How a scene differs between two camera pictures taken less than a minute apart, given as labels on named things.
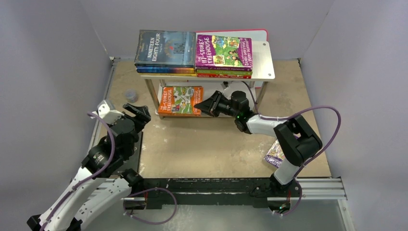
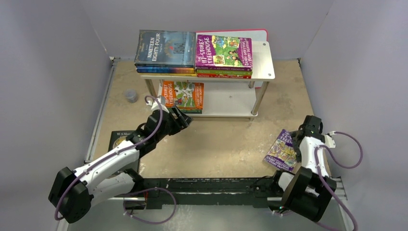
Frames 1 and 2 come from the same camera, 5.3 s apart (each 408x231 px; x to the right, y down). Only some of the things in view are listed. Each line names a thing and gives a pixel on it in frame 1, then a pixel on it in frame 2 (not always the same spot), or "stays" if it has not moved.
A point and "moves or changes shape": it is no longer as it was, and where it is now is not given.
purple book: x=223 y=52 stays
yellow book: x=167 y=74 stays
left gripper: x=142 y=118 -> x=185 y=120
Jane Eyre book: x=163 y=70 stays
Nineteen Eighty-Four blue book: x=165 y=49 stays
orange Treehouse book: x=179 y=101 moves or changes shape
